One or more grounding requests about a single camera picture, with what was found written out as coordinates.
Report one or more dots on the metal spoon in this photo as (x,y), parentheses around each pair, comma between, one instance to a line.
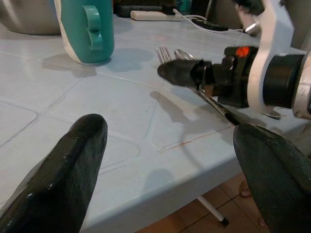
(182,54)

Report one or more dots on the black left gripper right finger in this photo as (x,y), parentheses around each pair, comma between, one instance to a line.
(279,179)

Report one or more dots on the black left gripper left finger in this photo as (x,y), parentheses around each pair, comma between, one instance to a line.
(63,174)

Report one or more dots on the metal fork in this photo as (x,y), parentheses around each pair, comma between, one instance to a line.
(163,54)

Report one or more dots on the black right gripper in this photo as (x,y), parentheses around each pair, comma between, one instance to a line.
(233,82)

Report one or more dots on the white table leg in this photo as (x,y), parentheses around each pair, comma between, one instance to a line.
(211,210)

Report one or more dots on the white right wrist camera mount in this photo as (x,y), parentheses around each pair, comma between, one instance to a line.
(267,36)

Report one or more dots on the white power strip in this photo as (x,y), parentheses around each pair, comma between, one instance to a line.
(153,15)

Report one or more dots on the teal and white jug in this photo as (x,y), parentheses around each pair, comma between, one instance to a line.
(77,29)

